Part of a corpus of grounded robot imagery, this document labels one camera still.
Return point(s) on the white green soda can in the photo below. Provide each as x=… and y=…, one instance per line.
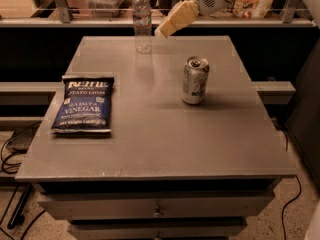
x=195, y=76

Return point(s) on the snack bag on shelf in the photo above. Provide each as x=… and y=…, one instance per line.
x=245, y=9

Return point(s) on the lower grey drawer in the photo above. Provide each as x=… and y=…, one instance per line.
x=157, y=229

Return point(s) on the upper grey drawer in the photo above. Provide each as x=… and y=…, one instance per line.
x=163, y=206

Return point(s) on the grey metal shelf rail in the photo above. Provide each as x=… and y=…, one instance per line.
x=23, y=13

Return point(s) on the clear plastic water bottle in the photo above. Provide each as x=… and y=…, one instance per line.
x=142, y=23

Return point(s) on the grey drawer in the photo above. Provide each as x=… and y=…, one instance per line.
x=157, y=229
x=163, y=206

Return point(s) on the black power adapter box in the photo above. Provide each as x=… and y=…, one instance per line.
x=20, y=141

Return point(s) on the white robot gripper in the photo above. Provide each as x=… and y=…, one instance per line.
x=207, y=1

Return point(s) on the blue kettle chips bag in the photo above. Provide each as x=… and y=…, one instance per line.
x=86, y=107

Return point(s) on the clear plastic container on shelf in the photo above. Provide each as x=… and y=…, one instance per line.
x=104, y=8

